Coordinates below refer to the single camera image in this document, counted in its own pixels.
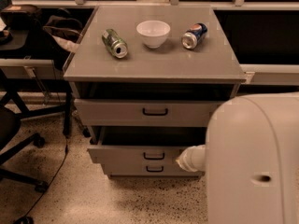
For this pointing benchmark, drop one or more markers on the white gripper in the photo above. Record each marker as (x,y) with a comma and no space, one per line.
(186,160)

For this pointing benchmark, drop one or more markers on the grey drawer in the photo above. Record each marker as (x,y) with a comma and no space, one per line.
(171,170)
(136,154)
(93,112)

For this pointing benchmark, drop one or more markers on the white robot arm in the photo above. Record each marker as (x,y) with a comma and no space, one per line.
(251,160)

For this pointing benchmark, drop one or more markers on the grey bottom drawer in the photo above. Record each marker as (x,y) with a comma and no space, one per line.
(171,170)

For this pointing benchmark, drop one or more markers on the grey drawer cabinet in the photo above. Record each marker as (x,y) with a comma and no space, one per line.
(210,72)

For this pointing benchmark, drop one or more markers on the grey top drawer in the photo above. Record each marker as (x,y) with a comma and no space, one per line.
(93,112)

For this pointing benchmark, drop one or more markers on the blue pepsi can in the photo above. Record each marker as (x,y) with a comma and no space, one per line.
(194,36)

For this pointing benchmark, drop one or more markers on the green soda can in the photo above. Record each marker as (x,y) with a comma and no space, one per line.
(114,44)

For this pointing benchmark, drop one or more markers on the white bowl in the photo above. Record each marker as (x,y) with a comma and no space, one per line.
(153,33)

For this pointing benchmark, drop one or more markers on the black office chair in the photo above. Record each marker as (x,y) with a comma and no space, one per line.
(10,124)

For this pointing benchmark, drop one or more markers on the brown bag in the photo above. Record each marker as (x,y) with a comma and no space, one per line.
(65,31)

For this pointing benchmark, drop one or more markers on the dark side desk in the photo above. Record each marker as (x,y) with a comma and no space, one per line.
(11,89)

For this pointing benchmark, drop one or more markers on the black backpack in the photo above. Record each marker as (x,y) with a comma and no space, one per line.
(20,17)

